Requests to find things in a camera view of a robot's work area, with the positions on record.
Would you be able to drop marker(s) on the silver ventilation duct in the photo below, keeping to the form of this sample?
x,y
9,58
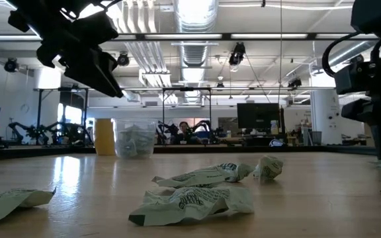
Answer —
x,y
195,53

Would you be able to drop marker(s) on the person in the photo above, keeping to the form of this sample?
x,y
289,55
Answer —
x,y
184,127

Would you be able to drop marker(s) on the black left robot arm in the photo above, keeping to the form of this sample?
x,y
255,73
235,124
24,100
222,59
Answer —
x,y
35,6

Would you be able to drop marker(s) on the black metal gantry frame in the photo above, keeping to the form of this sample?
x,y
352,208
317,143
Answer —
x,y
39,115
163,109

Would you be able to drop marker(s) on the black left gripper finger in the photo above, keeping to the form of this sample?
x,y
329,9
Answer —
x,y
91,76
106,61

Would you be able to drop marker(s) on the yellow plastic cup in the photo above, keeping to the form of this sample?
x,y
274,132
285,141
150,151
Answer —
x,y
104,137

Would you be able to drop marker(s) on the white bottle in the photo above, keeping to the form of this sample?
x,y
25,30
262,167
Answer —
x,y
274,128

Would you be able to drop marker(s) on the grey waste bin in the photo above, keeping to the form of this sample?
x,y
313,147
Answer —
x,y
316,138

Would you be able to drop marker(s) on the white blue round object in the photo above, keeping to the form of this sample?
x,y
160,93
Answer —
x,y
276,143

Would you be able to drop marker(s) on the white round column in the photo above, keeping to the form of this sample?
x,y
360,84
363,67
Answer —
x,y
326,115

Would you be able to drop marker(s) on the black computer monitor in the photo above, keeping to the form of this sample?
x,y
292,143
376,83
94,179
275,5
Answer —
x,y
258,115

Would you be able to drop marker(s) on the black hanging ceiling camera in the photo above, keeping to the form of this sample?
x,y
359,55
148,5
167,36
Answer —
x,y
237,53

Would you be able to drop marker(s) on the clear plastic container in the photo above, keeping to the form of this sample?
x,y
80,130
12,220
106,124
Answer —
x,y
134,121

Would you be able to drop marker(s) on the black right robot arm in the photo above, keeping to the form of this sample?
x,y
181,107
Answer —
x,y
379,16

